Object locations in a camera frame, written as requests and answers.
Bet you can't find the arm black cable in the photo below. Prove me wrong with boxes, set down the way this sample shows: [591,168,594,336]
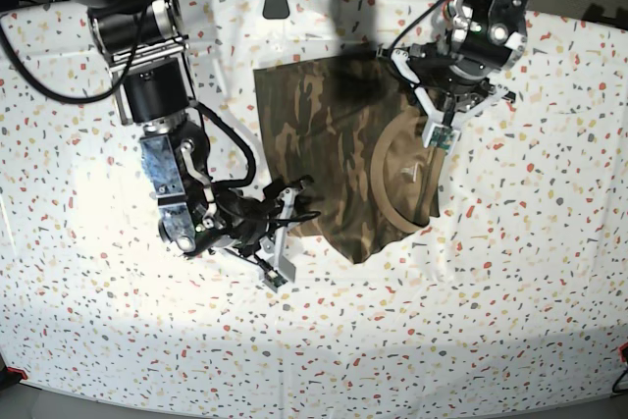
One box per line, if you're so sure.
[190,102,259,194]
[387,0,460,55]

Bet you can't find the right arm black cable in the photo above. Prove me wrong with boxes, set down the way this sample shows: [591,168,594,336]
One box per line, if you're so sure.
[190,102,259,194]

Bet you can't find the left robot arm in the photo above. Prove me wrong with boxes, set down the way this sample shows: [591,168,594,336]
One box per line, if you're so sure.
[377,0,530,131]

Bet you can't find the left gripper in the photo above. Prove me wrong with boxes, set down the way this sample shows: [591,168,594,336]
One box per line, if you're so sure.
[376,41,515,128]

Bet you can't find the red black clamp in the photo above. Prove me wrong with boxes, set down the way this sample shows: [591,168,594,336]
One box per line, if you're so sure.
[618,342,628,364]
[0,366,27,386]

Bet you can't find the red black clamp right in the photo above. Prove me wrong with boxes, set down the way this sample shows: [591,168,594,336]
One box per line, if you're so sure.
[618,342,628,364]

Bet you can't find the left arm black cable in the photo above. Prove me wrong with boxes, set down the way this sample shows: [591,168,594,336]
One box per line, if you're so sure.
[387,0,460,55]

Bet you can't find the terrazzo pattern table cloth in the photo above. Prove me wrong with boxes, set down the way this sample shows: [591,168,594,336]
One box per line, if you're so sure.
[1,13,627,418]

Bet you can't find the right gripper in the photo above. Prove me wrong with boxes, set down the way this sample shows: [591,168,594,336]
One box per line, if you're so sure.
[183,175,314,282]

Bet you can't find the camouflage T-shirt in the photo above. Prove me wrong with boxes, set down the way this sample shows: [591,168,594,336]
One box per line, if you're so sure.
[254,53,445,264]

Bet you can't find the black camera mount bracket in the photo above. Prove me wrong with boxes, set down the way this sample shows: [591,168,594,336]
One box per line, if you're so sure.
[262,0,290,21]

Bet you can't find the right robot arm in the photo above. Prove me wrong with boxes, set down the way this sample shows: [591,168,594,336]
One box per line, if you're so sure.
[73,0,312,289]

